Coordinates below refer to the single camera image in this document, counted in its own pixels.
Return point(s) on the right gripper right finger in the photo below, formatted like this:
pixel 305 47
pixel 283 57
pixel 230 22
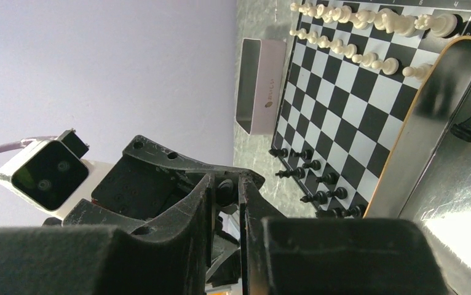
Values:
pixel 331 256

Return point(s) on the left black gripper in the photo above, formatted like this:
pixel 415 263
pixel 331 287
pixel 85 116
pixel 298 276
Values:
pixel 148 180

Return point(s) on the black chess piece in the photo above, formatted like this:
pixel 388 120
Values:
pixel 225 193

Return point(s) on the black and white chessboard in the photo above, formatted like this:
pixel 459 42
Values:
pixel 347 114

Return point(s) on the black piece corner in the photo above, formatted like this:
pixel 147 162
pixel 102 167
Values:
pixel 282 152
pixel 329 213

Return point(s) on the black rook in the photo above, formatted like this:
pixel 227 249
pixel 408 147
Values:
pixel 320 197

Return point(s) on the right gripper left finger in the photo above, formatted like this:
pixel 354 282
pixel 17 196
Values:
pixel 171 258

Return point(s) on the white corner rook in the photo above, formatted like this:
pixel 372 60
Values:
pixel 440 26

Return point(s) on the white pawn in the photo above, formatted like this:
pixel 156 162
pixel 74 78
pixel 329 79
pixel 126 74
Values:
pixel 366 59
pixel 388 66
pixel 417 72

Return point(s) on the white knight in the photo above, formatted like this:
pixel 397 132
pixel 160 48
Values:
pixel 392 22

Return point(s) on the silver tin box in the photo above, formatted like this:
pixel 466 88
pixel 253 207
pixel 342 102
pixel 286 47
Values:
pixel 260 76

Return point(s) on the black pawn second row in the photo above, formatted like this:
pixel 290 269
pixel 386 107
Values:
pixel 328 179
pixel 339 193
pixel 314 165
pixel 305 154

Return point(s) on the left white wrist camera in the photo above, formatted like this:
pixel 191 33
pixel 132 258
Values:
pixel 52 175

